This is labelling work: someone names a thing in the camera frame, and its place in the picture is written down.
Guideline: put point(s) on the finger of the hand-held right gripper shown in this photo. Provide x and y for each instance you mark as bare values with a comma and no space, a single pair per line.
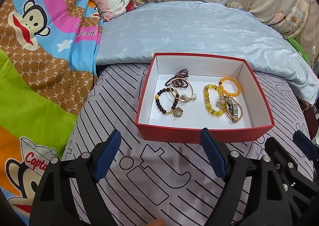
305,145
280,156

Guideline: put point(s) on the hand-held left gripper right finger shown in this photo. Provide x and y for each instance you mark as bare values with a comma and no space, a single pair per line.
214,156

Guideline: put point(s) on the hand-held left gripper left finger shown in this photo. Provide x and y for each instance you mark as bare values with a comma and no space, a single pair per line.
107,158

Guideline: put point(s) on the silver wristwatch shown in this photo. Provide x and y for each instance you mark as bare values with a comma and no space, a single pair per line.
233,111

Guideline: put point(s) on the rhinestone brooch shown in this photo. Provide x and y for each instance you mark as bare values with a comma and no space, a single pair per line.
221,101

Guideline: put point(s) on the gold bangle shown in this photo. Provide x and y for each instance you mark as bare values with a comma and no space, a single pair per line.
185,101

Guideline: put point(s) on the silver pendant earrings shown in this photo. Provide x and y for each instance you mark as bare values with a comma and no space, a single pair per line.
185,97

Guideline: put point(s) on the red cardboard box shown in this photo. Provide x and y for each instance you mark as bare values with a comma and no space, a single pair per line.
199,66

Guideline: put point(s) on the person's left hand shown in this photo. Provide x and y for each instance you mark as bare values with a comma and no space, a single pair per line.
156,223

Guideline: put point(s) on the dark bedside furniture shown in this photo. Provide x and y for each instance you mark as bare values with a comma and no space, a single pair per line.
311,116

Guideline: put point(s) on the grey striped bed sheet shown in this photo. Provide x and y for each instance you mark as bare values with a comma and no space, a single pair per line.
112,116

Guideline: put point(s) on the green plastic object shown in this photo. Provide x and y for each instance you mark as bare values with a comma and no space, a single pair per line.
297,46

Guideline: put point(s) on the cartoon monkey blanket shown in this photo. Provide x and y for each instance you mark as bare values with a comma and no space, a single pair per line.
37,79

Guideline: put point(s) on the beige curtain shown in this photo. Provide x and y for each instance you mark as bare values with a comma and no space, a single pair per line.
314,29

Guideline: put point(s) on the light blue quilt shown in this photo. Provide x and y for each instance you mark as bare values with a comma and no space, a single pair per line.
199,29

